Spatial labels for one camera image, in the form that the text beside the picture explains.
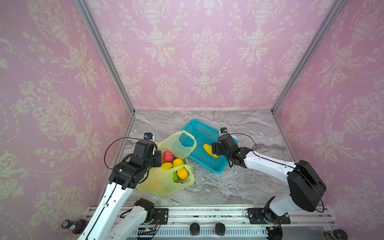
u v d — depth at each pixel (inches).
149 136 24.2
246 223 28.8
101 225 15.3
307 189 16.9
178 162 34.2
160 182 25.9
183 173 32.9
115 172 18.0
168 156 35.3
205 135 40.6
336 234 24.2
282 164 19.3
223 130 30.6
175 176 32.6
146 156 20.4
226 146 26.8
